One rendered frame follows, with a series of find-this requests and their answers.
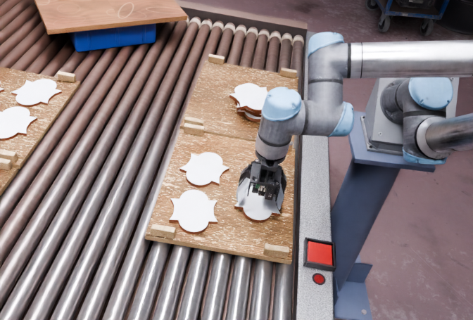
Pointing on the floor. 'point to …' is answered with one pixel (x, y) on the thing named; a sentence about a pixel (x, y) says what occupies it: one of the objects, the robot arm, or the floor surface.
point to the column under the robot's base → (360, 219)
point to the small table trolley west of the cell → (388, 7)
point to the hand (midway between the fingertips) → (258, 200)
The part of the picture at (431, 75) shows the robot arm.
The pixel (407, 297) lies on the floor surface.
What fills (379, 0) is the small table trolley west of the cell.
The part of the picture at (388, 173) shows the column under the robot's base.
